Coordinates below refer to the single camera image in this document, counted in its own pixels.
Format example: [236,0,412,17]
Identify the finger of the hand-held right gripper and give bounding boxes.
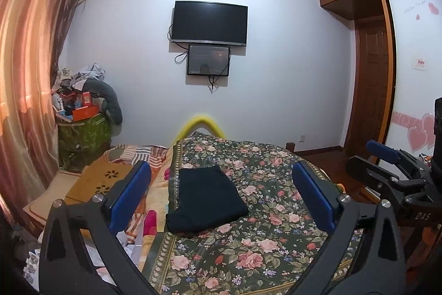
[365,139,431,179]
[346,154,412,201]

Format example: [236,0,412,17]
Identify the colourful printed bed sheet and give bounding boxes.
[122,143,182,250]

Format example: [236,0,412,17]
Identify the pile of crumpled clothes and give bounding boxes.
[51,63,106,99]

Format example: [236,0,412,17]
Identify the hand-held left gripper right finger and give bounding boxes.
[286,161,407,295]

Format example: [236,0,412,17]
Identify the orange box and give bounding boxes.
[72,104,99,122]

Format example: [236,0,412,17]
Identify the green storage bag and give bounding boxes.
[56,113,113,173]

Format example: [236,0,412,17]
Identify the black wall television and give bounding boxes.
[170,0,249,48]

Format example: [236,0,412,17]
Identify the black television cable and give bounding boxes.
[168,23,189,65]

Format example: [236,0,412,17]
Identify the brown wooden door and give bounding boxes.
[344,19,388,158]

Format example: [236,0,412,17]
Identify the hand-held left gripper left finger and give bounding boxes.
[38,160,157,295]

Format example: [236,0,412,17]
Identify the patchwork striped quilt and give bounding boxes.
[105,144,170,173]

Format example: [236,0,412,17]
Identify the cardboard sheet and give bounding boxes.
[22,170,84,224]

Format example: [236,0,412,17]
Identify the small black monitor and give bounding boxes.
[187,44,231,77]

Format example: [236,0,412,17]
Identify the pink heart stickers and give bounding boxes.
[391,111,438,153]

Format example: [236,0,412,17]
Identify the dark teal pants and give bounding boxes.
[165,165,250,234]

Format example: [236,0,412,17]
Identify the pink striped curtain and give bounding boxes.
[0,0,91,231]

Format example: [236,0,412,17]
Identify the floral blanket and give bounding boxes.
[141,134,367,295]

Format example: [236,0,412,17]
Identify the yellow headboard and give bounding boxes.
[170,114,227,148]

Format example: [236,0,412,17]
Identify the wooden lap desk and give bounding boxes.
[65,161,139,205]

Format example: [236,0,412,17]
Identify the white sliding wardrobe door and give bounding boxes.
[376,0,442,173]

